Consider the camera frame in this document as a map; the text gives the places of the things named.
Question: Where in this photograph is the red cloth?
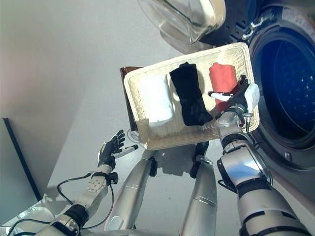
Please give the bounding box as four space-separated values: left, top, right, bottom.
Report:
209 62 238 114

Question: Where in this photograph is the round glass washer door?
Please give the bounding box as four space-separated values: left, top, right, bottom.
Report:
137 0 227 54

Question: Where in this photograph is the grey front-load washing machine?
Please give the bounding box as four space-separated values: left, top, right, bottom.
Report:
196 0 315 222

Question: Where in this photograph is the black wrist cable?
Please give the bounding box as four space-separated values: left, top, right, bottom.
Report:
7 172 115 236
218 114 274 194

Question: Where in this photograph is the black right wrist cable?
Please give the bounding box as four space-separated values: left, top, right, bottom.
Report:
218 114 274 194

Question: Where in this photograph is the grey partition with black edge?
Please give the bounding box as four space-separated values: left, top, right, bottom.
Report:
0 118 42 201

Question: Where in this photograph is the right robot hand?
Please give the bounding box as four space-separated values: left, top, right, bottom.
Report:
208 75 261 113

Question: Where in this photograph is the silver right robot leg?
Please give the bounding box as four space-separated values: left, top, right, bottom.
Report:
178 141 219 236

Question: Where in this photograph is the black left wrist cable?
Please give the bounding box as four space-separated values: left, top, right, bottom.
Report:
7 172 115 236

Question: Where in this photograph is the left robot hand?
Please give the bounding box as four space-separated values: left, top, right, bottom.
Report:
97 129 139 170

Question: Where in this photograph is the black cloth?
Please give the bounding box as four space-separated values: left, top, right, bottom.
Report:
169 62 214 126

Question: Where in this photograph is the silver robot torso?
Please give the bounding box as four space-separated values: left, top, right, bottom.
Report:
86 228 222 236

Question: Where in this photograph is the white cloth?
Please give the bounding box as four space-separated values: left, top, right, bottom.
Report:
139 75 174 128

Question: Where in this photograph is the brown wooden stool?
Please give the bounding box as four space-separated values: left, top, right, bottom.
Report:
120 66 143 131

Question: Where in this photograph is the white wicker basket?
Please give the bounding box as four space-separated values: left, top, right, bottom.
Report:
124 42 260 151

